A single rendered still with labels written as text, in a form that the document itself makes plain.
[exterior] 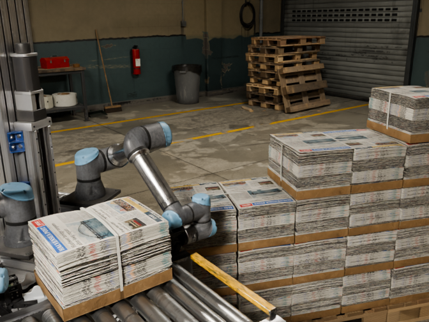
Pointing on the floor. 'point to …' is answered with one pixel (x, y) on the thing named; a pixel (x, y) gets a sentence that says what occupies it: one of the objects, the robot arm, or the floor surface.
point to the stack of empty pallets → (270, 82)
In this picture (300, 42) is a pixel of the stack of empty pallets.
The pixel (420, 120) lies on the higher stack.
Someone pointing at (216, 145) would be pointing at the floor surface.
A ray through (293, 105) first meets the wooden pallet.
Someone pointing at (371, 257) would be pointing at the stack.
